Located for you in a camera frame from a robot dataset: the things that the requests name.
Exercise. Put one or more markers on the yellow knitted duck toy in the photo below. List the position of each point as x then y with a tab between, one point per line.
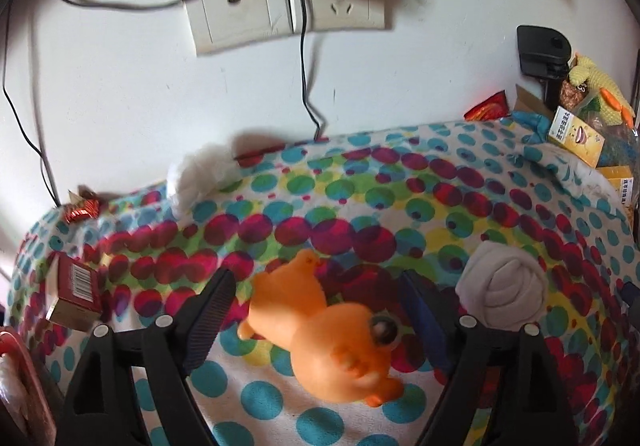
605	81

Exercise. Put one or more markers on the white patterned cloth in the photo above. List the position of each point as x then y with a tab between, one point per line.
560	166

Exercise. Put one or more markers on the small red brown box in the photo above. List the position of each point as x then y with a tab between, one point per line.
75	288

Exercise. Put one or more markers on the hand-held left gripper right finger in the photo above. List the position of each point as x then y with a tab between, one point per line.
425	321

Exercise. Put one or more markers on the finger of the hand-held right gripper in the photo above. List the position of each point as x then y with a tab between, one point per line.
632	298

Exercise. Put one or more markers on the red snack packet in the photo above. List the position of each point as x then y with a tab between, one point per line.
487	107

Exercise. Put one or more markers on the yellow carton box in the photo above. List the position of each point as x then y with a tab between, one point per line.
620	186
575	136

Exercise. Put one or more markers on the crumpled white sock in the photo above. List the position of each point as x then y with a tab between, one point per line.
200	171

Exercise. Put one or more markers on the grey white sock ball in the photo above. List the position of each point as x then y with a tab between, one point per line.
505	288

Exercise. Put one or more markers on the red round tray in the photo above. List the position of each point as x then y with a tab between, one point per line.
30	396

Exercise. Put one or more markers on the clear plastic bag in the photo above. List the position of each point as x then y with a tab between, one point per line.
617	141

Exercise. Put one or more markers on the white round hole wall plate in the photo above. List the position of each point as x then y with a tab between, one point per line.
240	1

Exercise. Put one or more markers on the orange rubber duck toy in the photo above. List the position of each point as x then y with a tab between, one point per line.
320	326

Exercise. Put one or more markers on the brown snack packet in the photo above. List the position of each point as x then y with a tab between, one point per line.
574	94

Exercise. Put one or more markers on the brown cardboard flap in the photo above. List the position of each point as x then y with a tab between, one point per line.
532	101

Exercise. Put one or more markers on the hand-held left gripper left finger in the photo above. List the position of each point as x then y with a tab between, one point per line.
207	316

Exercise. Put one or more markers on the polka dot blanket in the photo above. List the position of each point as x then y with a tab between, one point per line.
380	206

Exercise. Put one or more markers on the red foil candy wrapper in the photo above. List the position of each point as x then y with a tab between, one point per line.
82	208

